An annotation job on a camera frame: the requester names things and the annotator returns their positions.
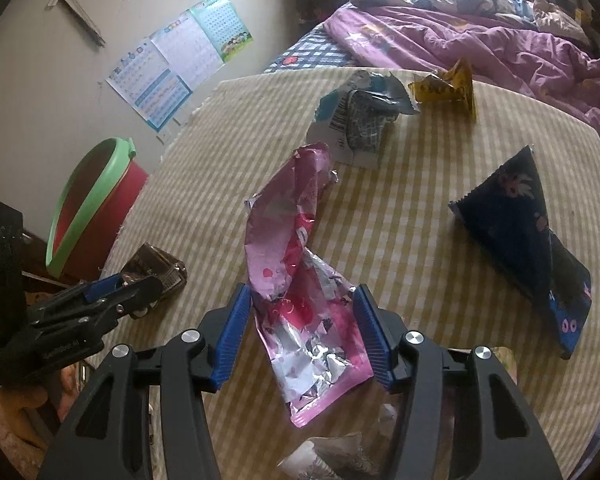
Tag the white chart poster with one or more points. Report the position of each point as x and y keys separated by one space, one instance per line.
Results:
x=190 y=50

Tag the yellow snack wrapper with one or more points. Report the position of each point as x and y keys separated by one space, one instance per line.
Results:
x=449 y=87

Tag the purple quilt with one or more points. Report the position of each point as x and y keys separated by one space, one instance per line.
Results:
x=479 y=50

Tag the blue checked bed sheet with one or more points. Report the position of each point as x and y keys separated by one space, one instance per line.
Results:
x=310 y=50

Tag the green chart poster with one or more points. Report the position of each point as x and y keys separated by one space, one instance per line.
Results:
x=225 y=25

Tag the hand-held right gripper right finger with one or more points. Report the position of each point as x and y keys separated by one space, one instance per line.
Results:
x=374 y=340

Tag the blue and white wrapper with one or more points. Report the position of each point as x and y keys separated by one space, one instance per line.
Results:
x=360 y=115

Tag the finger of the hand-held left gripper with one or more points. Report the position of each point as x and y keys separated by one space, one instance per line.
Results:
x=102 y=287
x=135 y=295

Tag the beige checked tablecloth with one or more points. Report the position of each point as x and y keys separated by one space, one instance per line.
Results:
x=409 y=185

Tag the brown snack wrapper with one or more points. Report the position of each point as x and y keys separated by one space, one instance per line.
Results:
x=160 y=262

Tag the hanging wall bracket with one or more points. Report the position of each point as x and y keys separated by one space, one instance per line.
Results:
x=77 y=15

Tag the person's left hand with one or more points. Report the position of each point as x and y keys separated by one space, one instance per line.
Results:
x=22 y=410

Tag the white wall socket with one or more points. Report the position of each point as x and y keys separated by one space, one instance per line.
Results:
x=161 y=138
x=181 y=120

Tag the dark blue snack wrapper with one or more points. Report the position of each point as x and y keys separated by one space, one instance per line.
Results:
x=519 y=225

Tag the red bucket with green rim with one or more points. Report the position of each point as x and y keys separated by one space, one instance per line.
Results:
x=125 y=180

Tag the pink foil wrapper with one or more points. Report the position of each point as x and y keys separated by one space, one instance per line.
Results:
x=290 y=280

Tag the white crumpled wrapper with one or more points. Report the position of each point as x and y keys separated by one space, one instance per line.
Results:
x=325 y=455

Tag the blue chart poster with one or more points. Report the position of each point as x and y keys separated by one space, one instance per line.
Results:
x=150 y=90

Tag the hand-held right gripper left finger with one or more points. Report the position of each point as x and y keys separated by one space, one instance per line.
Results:
x=232 y=340

